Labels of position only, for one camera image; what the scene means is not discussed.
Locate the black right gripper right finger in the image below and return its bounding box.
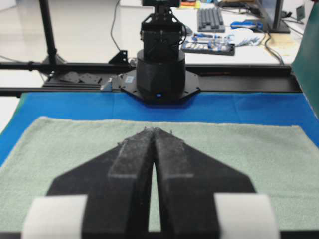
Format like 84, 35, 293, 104
152, 126, 280, 239

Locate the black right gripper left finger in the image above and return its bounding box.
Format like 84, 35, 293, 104
21, 126, 153, 239

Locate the light green bath towel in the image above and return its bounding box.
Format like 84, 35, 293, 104
0, 117, 319, 232

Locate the blue table cloth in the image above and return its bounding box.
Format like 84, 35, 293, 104
0, 92, 319, 162

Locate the screwdriver bit set case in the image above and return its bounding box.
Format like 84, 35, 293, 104
181, 33, 235, 56

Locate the white blue work glove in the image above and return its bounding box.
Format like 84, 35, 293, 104
225, 28, 263, 47

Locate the dark grey keyboard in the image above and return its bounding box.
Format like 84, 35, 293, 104
197, 7, 225, 33

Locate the dark green backdrop panel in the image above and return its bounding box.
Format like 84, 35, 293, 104
292, 2, 319, 117

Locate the black monitor stand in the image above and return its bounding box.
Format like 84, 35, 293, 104
255, 0, 290, 34

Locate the silver corner bracket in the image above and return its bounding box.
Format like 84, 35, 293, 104
100, 77, 113, 92

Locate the black aluminium frame rail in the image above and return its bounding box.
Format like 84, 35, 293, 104
0, 62, 301, 97

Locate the black vertical frame post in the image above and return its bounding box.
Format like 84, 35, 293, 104
39, 0, 57, 65

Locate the blue handled tool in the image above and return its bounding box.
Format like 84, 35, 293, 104
230, 20, 264, 31

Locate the black power cable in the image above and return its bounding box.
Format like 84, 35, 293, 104
109, 0, 123, 52

